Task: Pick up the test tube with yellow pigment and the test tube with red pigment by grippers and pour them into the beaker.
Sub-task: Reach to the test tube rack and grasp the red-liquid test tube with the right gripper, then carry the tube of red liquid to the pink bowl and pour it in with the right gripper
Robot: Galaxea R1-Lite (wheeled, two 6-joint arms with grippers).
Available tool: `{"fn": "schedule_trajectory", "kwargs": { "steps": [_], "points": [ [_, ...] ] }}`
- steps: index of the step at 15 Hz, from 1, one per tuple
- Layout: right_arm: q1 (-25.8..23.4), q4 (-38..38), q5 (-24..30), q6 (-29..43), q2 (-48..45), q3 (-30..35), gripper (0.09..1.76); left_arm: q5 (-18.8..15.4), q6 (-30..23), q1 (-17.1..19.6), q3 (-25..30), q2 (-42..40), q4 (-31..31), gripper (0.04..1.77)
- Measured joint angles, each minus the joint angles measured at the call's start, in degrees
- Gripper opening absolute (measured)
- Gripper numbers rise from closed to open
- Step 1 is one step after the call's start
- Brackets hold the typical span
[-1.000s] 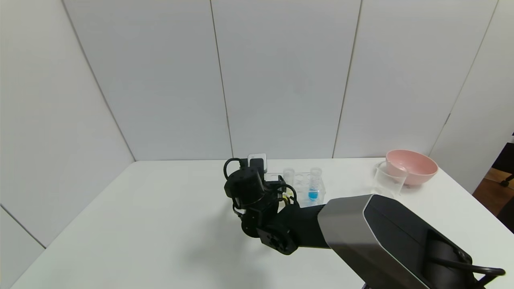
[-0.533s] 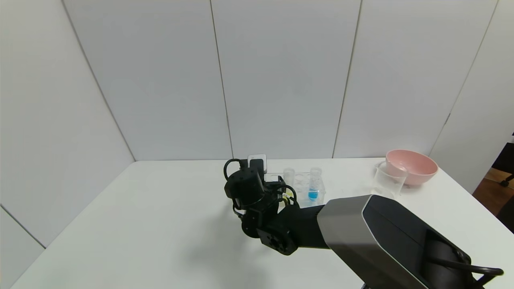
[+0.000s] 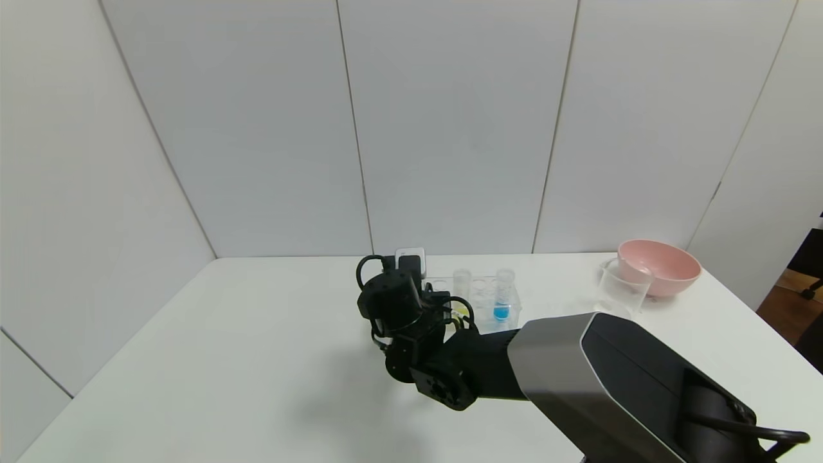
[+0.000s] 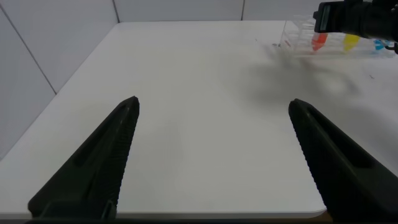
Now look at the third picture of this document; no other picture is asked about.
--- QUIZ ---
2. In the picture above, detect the test tube with blue pigment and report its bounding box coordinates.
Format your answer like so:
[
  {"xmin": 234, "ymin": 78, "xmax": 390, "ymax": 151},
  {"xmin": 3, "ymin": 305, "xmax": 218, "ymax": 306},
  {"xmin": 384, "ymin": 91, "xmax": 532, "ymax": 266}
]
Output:
[{"xmin": 493, "ymin": 268, "xmax": 516, "ymax": 323}]

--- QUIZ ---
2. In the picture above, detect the test tube with yellow pigment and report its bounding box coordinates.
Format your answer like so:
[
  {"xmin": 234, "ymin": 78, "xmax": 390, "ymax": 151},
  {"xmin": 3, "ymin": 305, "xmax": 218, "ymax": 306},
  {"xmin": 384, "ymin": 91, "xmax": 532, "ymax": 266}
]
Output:
[{"xmin": 452, "ymin": 269, "xmax": 473, "ymax": 322}]

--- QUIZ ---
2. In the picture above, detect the pink bowl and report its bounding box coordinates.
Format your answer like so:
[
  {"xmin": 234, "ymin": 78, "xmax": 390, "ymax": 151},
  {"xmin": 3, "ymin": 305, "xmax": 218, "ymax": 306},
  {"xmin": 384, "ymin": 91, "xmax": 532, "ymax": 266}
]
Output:
[{"xmin": 616, "ymin": 240, "xmax": 702, "ymax": 299}]

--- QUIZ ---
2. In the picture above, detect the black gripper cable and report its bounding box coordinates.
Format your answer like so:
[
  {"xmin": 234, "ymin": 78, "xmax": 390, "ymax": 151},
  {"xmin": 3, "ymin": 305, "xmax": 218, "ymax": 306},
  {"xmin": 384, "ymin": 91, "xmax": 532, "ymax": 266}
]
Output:
[{"xmin": 442, "ymin": 295, "xmax": 478, "ymax": 330}]

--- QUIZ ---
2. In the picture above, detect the clear plastic test tube rack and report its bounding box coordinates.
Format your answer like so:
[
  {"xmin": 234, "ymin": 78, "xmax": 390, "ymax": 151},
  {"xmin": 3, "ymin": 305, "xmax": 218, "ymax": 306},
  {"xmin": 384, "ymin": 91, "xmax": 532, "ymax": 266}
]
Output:
[{"xmin": 421, "ymin": 275, "xmax": 522, "ymax": 335}]

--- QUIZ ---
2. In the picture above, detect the clear glass beaker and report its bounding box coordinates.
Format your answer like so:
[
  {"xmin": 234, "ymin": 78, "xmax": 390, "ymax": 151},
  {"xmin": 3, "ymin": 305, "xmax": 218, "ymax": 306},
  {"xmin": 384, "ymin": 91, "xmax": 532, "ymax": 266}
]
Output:
[{"xmin": 595, "ymin": 259, "xmax": 652, "ymax": 320}]

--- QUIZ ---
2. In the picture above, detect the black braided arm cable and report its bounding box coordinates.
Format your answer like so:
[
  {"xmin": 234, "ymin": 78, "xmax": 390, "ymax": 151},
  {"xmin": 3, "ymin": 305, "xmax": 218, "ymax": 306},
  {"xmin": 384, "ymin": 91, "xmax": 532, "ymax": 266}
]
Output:
[{"xmin": 685, "ymin": 412, "xmax": 811, "ymax": 462}]

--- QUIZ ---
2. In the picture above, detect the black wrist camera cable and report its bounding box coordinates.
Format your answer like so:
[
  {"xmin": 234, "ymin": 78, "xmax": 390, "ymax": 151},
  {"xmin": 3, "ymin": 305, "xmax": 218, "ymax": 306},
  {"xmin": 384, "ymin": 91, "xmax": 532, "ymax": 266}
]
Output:
[{"xmin": 355, "ymin": 255, "xmax": 388, "ymax": 291}]

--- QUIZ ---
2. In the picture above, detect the black wheeled chair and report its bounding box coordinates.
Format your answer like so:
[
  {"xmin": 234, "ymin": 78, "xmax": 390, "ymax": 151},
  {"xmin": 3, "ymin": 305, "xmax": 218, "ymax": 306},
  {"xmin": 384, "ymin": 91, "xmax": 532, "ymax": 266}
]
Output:
[{"xmin": 787, "ymin": 228, "xmax": 823, "ymax": 300}]

